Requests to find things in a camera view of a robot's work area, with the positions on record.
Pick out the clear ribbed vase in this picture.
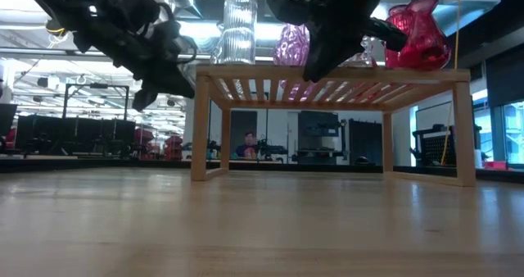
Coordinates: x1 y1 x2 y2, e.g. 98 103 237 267
210 0 259 65

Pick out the black yellow-rimmed ceiling fixture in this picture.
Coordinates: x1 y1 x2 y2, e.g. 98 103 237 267
44 18 69 39

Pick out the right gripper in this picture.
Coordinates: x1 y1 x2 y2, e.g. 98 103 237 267
265 0 409 84

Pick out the person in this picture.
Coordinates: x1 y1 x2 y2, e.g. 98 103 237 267
235 131 260 160

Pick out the red tool chest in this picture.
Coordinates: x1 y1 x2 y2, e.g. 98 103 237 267
163 135 184 161
134 127 156 160

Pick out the small pink bulb vase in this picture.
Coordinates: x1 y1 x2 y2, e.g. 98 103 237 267
273 22 312 67

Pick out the black cabinet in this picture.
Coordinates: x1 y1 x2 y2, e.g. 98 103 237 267
348 119 384 166

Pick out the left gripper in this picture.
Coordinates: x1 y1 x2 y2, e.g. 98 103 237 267
73 0 197 112

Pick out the clear square vase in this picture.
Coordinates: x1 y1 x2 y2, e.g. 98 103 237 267
341 35 378 68

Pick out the red round bulb vase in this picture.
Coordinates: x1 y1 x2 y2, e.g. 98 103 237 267
391 0 453 71

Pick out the wooden slatted shelf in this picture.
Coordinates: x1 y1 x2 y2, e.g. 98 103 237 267
190 63 477 188

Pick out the black shelving unit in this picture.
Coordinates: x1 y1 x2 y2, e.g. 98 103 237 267
296 111 341 166

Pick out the black perforated cart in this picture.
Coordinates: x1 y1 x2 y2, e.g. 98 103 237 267
411 123 458 167

